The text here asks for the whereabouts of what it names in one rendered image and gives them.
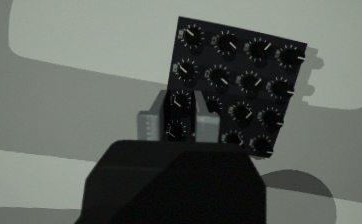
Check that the black knob panel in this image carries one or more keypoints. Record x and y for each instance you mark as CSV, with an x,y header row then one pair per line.
x,y
259,88

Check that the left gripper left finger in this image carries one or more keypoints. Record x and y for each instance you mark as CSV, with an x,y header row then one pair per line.
x,y
151,124

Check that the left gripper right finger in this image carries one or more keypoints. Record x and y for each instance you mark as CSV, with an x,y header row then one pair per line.
x,y
204,124

